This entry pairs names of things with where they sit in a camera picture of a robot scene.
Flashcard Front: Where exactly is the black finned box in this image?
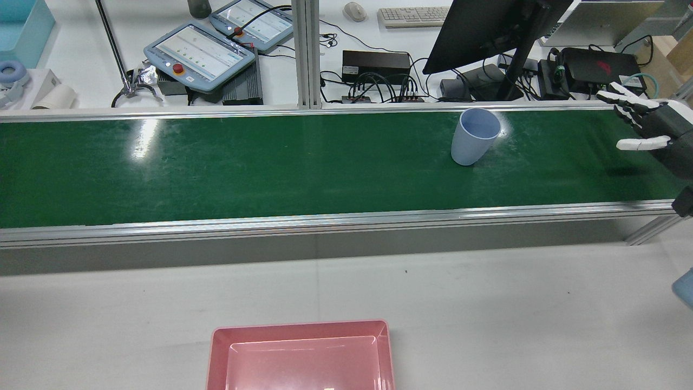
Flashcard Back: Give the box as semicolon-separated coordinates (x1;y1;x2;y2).
222;54;264;105

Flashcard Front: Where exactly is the black power brick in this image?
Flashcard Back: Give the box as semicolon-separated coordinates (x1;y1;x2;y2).
157;73;190;97

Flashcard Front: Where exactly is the black pendant cable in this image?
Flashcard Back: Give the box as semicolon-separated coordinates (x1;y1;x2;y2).
233;4;294;34

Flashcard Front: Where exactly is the white carton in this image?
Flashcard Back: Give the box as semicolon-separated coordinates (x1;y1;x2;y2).
21;69;63;109

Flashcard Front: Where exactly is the cardboard box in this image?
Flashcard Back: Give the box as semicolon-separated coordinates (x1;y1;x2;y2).
633;32;693;85

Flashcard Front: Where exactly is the black monitor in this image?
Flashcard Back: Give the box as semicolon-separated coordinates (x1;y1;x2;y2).
422;0;574;102

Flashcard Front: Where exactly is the teal cable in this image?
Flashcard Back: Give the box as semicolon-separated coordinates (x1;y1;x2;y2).
623;73;659;97

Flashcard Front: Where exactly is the beige keyboard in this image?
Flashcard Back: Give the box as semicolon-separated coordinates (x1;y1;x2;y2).
377;6;453;29

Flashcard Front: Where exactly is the silver laptop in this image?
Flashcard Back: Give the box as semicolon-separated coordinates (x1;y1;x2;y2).
539;0;665;48

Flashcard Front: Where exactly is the pink plastic box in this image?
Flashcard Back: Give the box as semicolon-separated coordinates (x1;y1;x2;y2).
206;320;396;390

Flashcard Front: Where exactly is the green conveyor belt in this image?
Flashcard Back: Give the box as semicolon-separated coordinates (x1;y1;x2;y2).
0;103;693;250

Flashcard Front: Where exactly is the light blue bin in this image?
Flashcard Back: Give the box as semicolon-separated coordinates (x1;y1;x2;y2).
0;0;56;69

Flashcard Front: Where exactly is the aluminium post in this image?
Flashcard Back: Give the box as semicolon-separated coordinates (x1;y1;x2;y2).
292;0;322;110

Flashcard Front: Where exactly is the black adapter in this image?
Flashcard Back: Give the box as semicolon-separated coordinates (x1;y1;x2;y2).
537;58;572;101

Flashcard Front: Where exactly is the metal pole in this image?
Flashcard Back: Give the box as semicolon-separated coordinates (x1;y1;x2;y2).
95;0;136;95

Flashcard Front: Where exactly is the blue plastic cup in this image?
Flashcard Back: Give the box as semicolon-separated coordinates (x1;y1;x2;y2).
451;107;502;166

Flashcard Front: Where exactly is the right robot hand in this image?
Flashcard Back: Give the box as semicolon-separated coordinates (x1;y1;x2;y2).
596;81;693;179

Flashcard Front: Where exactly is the black rectangular device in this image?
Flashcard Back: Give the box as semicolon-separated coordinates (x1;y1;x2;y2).
342;50;411;85

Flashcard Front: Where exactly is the metal clamp base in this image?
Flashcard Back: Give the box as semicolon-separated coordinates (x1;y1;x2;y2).
111;76;164;108

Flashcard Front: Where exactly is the black box red logo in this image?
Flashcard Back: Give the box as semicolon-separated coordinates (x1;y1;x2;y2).
560;47;648;94

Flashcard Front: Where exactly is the black usb hub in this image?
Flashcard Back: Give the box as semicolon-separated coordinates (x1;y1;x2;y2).
341;94;426;104

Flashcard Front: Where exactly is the blue-grey teach pendant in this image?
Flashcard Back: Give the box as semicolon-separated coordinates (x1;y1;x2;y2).
143;22;256;93
208;0;296;52

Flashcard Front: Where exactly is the small grey box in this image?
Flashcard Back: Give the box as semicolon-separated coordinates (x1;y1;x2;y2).
439;78;473;102

